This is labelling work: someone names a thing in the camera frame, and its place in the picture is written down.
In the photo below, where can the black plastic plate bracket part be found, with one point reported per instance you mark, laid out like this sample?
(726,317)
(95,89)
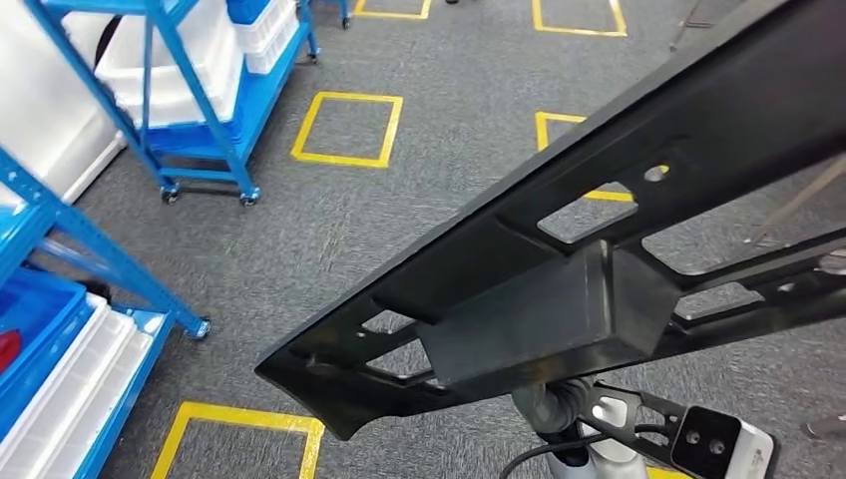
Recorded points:
(529,317)

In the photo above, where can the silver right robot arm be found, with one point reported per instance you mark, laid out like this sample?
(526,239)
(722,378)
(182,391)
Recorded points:
(548,406)

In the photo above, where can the blue metal shelf rack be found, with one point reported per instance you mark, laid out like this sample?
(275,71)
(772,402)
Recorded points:
(132,272)

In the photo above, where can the red part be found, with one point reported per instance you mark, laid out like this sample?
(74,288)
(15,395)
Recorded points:
(6,350)

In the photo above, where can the blue wheeled cart rack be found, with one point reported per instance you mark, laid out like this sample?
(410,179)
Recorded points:
(264,106)

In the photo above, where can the blue cart leg with wheel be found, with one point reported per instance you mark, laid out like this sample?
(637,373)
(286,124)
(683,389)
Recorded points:
(343,16)

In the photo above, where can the white slotted plastic crate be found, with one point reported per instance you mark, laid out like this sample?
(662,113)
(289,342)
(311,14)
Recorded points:
(271,40)

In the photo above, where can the yellow floor tape square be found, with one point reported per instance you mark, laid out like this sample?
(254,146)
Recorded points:
(231,416)

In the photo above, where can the large white plastic bin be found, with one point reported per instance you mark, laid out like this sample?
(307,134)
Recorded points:
(172,73)

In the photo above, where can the blue plastic bin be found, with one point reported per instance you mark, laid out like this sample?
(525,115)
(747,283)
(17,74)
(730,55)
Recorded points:
(40,330)

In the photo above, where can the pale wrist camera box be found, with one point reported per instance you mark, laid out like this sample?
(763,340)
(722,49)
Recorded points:
(727,446)

